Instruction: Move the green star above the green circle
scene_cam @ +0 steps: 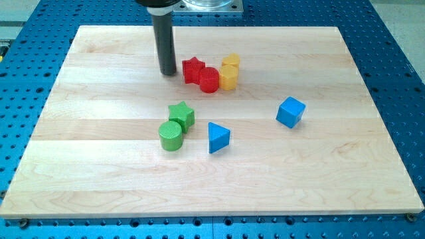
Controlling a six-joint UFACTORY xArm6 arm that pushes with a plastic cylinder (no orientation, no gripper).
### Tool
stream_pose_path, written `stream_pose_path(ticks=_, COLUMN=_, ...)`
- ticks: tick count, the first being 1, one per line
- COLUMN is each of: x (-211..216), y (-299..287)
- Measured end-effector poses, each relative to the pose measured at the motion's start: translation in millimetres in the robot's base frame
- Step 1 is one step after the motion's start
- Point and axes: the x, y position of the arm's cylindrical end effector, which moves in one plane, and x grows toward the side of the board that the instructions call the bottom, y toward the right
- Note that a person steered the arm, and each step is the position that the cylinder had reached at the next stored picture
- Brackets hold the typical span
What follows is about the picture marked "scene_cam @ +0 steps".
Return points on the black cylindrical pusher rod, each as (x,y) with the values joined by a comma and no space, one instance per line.
(163,31)

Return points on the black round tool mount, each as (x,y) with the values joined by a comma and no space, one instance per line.
(157,3)

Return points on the green star block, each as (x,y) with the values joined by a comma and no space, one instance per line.
(183,115)

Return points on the red star block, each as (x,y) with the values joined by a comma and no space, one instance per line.
(191,69)

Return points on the red cylinder block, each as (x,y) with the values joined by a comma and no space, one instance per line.
(208,79)

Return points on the yellow rear block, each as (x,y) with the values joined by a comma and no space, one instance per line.
(232,59)

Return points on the yellow hexagon block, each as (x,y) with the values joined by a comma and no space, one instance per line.
(228,77)

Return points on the green cylinder block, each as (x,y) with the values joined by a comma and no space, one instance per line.
(171,135)

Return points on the blue triangle block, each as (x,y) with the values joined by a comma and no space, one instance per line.
(219,137)

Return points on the light wooden board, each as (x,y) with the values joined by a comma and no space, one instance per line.
(96,151)

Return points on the blue cube block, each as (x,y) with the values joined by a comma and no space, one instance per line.
(290,112)

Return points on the blue perforated metal table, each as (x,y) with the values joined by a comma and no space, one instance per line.
(34,59)

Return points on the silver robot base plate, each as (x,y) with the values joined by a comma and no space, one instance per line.
(201,6)

